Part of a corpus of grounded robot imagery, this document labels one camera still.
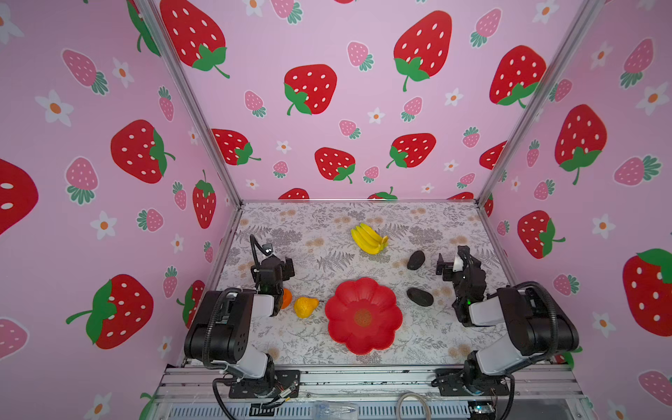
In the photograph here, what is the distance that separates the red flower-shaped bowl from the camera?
82cm

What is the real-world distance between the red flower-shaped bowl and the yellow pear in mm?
50

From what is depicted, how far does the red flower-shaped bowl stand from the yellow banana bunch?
0.13m

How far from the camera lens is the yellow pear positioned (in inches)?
33.7

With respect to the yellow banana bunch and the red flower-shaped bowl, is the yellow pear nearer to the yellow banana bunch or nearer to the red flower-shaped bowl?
the red flower-shaped bowl

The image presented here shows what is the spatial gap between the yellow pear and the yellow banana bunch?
0.30 metres

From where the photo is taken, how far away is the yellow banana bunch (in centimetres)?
101
